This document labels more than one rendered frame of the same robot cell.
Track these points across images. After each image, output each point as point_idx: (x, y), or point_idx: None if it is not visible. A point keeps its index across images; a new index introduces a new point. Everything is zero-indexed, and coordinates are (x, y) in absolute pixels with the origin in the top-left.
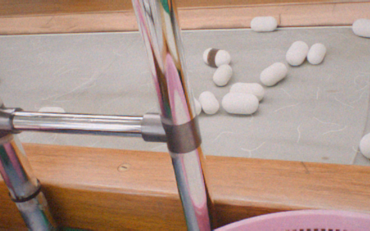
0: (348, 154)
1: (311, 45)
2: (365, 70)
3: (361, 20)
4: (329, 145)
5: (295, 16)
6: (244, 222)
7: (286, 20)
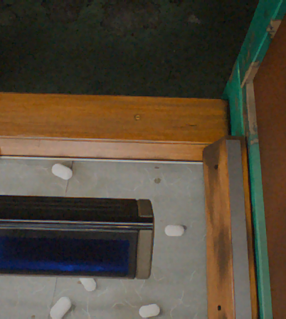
0: (45, 312)
1: (24, 186)
2: None
3: (57, 169)
4: (35, 304)
5: (11, 147)
6: None
7: (5, 150)
